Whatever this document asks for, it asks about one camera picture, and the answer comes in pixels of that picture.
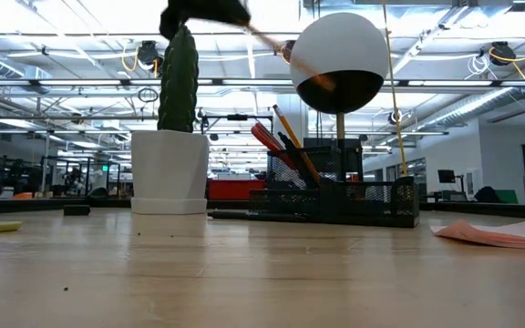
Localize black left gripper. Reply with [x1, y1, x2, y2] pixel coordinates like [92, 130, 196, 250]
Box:
[159, 0, 252, 41]

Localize yellow pencil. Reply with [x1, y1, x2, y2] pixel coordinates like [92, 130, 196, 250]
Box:
[242, 21, 337, 91]
[272, 104, 324, 184]

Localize red-handled scissors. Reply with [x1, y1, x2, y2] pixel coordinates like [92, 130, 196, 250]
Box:
[250, 121, 292, 170]

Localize black pen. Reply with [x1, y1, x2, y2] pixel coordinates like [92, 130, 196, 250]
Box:
[207, 210, 255, 220]
[277, 131, 314, 184]

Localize small black rectangular block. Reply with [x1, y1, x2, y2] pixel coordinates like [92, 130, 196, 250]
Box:
[62, 204, 92, 217]

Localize black mesh desk organizer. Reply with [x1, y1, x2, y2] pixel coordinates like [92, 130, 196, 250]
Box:
[248, 145, 421, 230]

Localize green cactus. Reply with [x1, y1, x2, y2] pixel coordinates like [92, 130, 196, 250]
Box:
[157, 24, 201, 134]

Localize white globe table lamp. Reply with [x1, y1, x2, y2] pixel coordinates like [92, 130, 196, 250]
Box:
[288, 11, 390, 184]

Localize white hexagonal plant pot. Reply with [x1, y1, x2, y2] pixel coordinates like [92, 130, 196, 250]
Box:
[129, 128, 211, 216]

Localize red cabinet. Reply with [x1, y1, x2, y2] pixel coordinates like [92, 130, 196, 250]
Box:
[207, 178, 266, 201]

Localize black vented box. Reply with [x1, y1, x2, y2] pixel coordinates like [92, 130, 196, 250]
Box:
[303, 137, 365, 182]

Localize pink paper pad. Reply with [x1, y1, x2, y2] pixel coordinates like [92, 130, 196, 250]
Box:
[429, 219, 525, 251]

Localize black ceiling cable reel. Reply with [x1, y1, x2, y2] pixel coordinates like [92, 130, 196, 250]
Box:
[489, 40, 520, 67]
[136, 39, 161, 67]

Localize hanging yellow cable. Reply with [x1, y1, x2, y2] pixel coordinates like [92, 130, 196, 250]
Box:
[382, 0, 408, 178]

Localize black aluminium table frame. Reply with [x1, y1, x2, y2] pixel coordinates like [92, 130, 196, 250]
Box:
[0, 197, 525, 221]

